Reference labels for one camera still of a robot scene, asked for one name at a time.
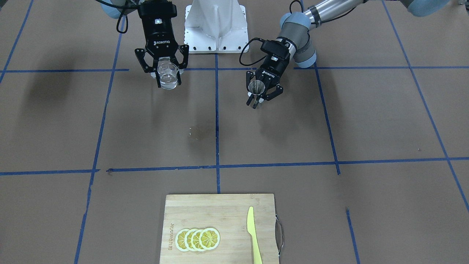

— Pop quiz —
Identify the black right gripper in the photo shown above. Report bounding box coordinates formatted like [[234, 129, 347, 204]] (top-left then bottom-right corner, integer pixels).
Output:
[[134, 2, 189, 88]]

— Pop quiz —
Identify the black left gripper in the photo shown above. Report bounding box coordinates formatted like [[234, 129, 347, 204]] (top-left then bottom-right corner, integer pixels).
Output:
[[246, 54, 291, 109]]

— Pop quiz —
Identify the steel double jigger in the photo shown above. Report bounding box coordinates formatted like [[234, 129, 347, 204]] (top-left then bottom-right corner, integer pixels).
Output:
[[247, 80, 265, 109]]

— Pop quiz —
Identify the clear glass cup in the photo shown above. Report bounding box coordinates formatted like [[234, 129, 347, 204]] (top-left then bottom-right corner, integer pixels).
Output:
[[157, 62, 179, 90]]

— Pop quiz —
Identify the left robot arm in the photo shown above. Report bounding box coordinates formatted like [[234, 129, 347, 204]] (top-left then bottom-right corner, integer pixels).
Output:
[[258, 0, 461, 127]]

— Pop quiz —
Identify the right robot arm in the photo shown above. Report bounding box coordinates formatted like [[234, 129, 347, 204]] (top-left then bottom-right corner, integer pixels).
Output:
[[98, 0, 189, 90]]

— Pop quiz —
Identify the bamboo cutting board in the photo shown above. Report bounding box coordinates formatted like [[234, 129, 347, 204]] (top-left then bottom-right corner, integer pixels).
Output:
[[159, 194, 280, 264]]

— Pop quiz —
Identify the yellow plastic knife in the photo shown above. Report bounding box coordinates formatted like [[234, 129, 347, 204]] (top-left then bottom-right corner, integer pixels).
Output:
[[246, 206, 263, 264]]

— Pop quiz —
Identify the rear lemon slice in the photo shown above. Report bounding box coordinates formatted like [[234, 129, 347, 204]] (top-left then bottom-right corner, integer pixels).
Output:
[[176, 228, 190, 252]]

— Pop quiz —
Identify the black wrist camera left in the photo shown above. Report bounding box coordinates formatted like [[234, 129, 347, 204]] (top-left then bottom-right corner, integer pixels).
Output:
[[260, 40, 290, 61]]

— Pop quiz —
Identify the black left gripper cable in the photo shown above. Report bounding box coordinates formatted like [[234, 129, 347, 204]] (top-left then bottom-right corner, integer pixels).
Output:
[[239, 37, 265, 66]]

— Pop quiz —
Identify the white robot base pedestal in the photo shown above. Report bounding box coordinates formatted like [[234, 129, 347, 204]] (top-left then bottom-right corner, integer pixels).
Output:
[[184, 0, 248, 54]]

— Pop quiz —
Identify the black braided cable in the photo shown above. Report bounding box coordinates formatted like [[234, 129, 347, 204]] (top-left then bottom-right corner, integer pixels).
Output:
[[117, 0, 143, 34]]

